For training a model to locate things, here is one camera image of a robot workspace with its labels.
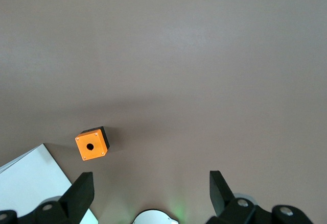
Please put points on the white drawer cabinet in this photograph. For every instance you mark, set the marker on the white drawer cabinet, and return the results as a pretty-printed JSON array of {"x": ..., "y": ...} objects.
[{"x": 25, "y": 178}]

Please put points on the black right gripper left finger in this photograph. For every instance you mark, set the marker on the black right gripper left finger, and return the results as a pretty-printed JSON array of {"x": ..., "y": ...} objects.
[{"x": 76, "y": 198}]

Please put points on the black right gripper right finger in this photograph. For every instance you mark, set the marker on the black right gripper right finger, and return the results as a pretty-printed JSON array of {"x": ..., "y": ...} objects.
[{"x": 222, "y": 203}]

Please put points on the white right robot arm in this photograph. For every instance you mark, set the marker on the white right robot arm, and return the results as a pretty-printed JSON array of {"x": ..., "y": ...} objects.
[{"x": 153, "y": 219}]

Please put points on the orange button box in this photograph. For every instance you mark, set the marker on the orange button box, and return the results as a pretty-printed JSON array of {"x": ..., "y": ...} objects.
[{"x": 97, "y": 147}]

